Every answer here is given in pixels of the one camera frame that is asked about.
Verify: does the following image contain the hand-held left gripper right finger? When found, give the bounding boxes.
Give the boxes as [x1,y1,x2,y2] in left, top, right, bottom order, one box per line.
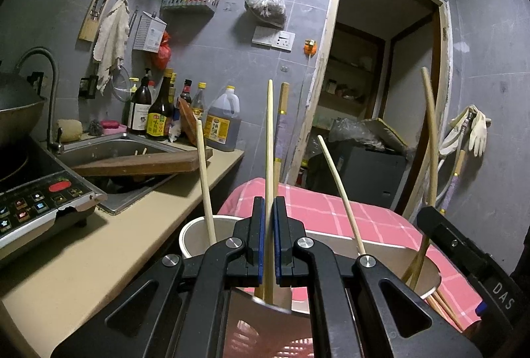
[273,196,483,358]

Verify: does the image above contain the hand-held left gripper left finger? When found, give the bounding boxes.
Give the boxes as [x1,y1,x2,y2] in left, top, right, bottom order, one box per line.
[50,196,266,358]

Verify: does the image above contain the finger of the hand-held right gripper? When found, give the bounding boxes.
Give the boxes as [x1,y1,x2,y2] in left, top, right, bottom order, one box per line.
[416,207,504,292]

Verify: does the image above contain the white plastic utensil basket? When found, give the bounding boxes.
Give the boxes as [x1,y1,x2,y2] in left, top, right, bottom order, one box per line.
[179,215,442,358]

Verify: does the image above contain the pale bamboo chopstick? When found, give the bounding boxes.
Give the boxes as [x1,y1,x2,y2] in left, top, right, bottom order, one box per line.
[265,79,275,305]

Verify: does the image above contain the pile of wooden chopsticks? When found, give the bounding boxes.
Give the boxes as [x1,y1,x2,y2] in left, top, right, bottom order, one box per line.
[194,67,466,334]

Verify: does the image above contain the pink checked tablecloth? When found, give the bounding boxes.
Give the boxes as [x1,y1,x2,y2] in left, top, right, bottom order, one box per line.
[217,178,487,334]

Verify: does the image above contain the black cabinet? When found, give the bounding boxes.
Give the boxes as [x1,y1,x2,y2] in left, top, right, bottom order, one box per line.
[306,145,408,214]

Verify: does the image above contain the white rubber gloves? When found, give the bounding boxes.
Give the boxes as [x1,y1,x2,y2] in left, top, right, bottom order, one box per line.
[449,105,492,157]

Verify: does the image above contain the large oil jug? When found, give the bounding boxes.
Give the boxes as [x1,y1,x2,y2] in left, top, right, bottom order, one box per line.
[205,85,241,152]

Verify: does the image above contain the brown cardboard sheet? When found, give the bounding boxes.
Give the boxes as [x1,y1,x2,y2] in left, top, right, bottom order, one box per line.
[360,118,408,154]

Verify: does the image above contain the crumpled clear plastic bag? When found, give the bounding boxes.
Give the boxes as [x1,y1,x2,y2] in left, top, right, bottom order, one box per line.
[329,117,386,147]

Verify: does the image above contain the beige kitchen counter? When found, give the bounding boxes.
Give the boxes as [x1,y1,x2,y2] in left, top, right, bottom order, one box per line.
[0,149,245,358]

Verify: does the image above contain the brown wooden cutting board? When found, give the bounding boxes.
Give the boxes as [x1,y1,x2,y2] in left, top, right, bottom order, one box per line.
[70,148,214,177]

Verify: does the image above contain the orange snack bag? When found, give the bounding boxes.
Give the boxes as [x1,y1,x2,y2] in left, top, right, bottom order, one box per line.
[177,98,208,147]

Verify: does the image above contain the sauce bottle yellow cap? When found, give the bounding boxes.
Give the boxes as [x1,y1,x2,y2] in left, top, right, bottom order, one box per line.
[191,82,207,123]

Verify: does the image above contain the dark bottle yellow label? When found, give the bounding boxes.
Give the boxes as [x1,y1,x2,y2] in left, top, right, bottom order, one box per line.
[147,70,175,141]

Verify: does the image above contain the dark bottle white label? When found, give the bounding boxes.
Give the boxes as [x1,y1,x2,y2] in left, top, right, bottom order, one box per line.
[128,68,152,135]

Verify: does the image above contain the stainless steel sink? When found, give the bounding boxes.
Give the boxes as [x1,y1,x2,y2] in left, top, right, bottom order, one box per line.
[56,132,195,216]

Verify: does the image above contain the pink soap dish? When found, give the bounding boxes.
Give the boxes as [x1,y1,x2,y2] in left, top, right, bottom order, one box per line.
[101,119,128,135]

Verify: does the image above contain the wooden shelf unit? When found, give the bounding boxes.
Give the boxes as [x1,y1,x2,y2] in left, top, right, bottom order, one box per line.
[317,25,386,123]

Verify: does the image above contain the clear plastic strainer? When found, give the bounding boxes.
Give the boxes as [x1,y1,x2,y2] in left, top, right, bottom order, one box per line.
[111,65,132,102]

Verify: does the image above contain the red plastic bag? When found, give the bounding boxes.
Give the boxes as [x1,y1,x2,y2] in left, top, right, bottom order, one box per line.
[155,31,172,71]

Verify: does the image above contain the yellow sponge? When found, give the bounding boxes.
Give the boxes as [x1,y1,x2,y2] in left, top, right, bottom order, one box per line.
[56,119,83,142]

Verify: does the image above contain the black induction cooker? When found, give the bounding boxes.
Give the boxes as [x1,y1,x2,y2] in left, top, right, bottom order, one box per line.
[0,138,108,259]

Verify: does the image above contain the metal box grater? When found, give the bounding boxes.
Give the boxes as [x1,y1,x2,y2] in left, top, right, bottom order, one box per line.
[132,10,167,52]

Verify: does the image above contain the curved metal faucet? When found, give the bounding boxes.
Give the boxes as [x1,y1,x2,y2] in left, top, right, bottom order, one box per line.
[17,47,67,154]

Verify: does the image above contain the white dish cloth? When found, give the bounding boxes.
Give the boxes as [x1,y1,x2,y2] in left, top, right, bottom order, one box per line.
[92,0,131,96]

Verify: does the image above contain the dark metal wok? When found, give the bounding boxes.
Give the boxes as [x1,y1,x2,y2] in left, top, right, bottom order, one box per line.
[0,70,46,149]

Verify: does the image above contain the white shower hose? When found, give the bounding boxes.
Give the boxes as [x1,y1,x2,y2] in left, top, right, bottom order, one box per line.
[422,110,477,214]

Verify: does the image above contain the wooden door frame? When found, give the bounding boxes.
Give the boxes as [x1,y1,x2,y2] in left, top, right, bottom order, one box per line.
[286,0,452,218]

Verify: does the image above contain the white wall socket panel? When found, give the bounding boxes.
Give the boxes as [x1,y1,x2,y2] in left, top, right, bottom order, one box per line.
[252,26,296,52]

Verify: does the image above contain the black wall plug adapter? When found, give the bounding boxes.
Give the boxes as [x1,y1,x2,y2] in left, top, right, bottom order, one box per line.
[79,76,99,99]

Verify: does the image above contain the grey wall rack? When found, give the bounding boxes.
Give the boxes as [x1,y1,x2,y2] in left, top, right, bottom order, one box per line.
[161,0,220,14]

